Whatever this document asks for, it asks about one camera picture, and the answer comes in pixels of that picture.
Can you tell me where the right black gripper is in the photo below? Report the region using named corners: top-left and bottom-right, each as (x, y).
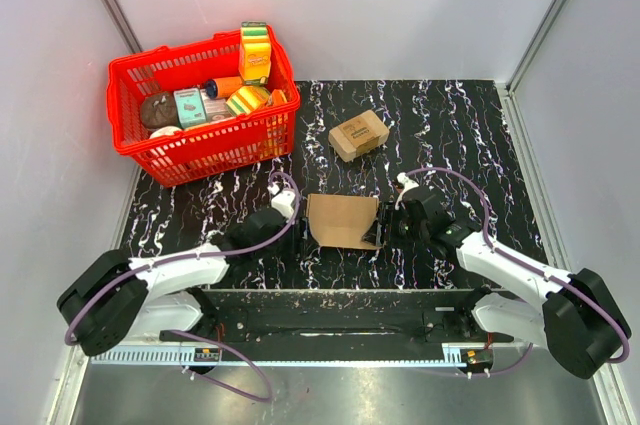
top-left (361, 202), bottom-right (429, 250)

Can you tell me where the brown cardboard box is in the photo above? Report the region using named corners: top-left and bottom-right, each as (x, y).
top-left (306, 194), bottom-right (379, 250)

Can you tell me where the kitchen scouring pads pack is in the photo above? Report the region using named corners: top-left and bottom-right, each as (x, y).
top-left (329, 110), bottom-right (389, 162)

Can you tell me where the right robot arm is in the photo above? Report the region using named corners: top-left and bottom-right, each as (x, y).
top-left (363, 198), bottom-right (632, 379)

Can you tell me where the teal small box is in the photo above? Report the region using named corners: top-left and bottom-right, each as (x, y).
top-left (173, 87), bottom-right (207, 129)

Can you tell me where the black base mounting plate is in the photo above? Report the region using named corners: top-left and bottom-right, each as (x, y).
top-left (187, 289), bottom-right (488, 344)

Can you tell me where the orange snack packet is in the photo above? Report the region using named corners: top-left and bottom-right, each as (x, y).
top-left (265, 89), bottom-right (287, 107)

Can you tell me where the red plastic shopping basket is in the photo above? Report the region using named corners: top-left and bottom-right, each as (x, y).
top-left (106, 30), bottom-right (301, 187)

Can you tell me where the yellow green striped sponge pack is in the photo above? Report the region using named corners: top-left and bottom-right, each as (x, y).
top-left (226, 85), bottom-right (270, 116)

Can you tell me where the pink packaged item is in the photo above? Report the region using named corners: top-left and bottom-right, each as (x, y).
top-left (203, 98), bottom-right (234, 123)

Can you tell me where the white round item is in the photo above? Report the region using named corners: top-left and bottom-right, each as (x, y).
top-left (149, 125), bottom-right (183, 139)

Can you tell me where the orange cylindrical can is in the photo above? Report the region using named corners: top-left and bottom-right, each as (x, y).
top-left (204, 76), bottom-right (244, 99)

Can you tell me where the brown round bread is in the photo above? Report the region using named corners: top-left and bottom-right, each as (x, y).
top-left (139, 92), bottom-right (179, 130)

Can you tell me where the orange yellow juice carton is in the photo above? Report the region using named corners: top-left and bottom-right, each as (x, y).
top-left (239, 21), bottom-right (272, 85)

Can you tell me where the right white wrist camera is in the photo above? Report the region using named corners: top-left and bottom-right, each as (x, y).
top-left (394, 172), bottom-right (419, 210)

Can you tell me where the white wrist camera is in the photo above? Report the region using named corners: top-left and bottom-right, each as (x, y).
top-left (394, 172), bottom-right (419, 210)
top-left (268, 183), bottom-right (296, 220)

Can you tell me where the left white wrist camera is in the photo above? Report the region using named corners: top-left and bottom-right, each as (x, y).
top-left (268, 183), bottom-right (296, 220)

